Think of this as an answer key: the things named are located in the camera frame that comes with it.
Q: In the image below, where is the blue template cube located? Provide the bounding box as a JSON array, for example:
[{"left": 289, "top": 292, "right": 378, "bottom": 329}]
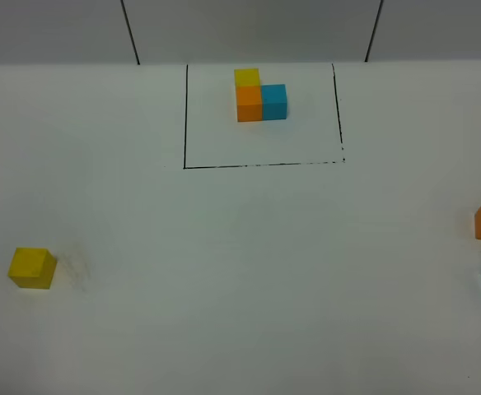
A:
[{"left": 261, "top": 84, "right": 288, "bottom": 121}]

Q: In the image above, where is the yellow template cube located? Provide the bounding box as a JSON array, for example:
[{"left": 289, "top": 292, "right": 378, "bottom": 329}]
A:
[{"left": 234, "top": 68, "right": 261, "bottom": 87}]

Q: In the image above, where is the orange template cube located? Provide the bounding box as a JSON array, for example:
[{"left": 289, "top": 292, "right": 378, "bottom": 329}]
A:
[{"left": 236, "top": 86, "right": 263, "bottom": 122}]

